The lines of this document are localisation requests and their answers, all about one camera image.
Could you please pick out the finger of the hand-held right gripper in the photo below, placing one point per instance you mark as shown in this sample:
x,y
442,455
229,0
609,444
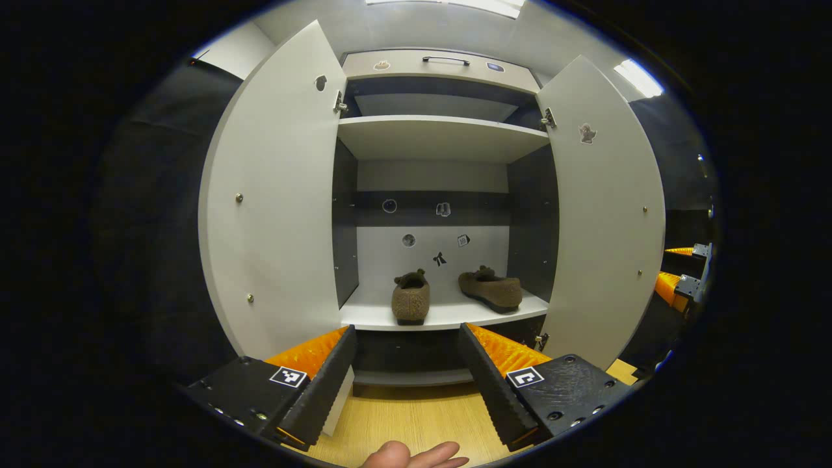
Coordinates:
x,y
682,289
699,250

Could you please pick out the brown plush shoe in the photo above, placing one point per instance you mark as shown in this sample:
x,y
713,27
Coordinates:
x,y
491,291
411,302

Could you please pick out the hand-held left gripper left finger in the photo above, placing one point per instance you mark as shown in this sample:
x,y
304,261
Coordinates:
x,y
325,383

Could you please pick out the beige cabinet drawer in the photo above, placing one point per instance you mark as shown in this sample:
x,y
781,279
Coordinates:
x,y
409,73

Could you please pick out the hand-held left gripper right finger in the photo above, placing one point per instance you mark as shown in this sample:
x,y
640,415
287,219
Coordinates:
x,y
494,390

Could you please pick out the ceiling light panel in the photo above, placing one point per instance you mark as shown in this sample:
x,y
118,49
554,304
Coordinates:
x,y
455,5
638,78

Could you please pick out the grey shoe cabinet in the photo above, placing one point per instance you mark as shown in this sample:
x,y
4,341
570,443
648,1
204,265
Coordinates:
x,y
442,136

